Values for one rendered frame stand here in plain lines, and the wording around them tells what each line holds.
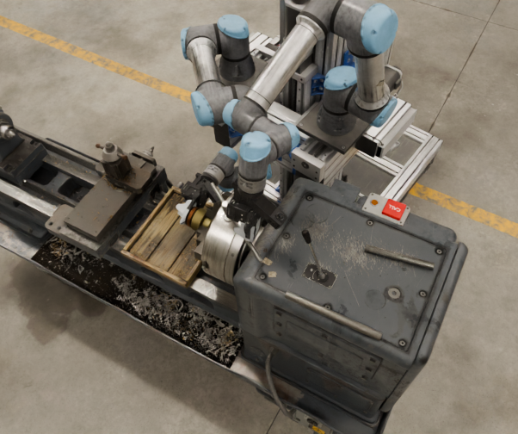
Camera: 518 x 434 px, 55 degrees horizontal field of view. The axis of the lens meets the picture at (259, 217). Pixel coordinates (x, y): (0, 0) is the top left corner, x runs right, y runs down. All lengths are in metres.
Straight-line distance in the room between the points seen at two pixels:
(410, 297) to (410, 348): 0.15
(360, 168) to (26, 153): 1.81
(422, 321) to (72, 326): 2.02
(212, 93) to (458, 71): 2.75
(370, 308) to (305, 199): 0.41
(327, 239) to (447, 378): 1.44
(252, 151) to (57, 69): 3.26
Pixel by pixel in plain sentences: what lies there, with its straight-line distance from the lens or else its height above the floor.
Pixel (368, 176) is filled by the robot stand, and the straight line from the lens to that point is 3.04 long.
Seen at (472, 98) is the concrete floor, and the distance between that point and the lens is 3.98.
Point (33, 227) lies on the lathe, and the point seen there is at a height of 0.57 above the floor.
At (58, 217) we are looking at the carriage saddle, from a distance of 2.19.
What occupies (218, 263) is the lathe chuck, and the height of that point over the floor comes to 1.14.
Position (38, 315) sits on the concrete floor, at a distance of 3.08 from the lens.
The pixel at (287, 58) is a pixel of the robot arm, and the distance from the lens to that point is 1.42.
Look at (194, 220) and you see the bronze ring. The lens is 1.76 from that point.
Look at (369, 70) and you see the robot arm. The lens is 1.56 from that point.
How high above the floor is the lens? 2.57
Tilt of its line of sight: 56 degrees down
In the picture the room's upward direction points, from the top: 4 degrees counter-clockwise
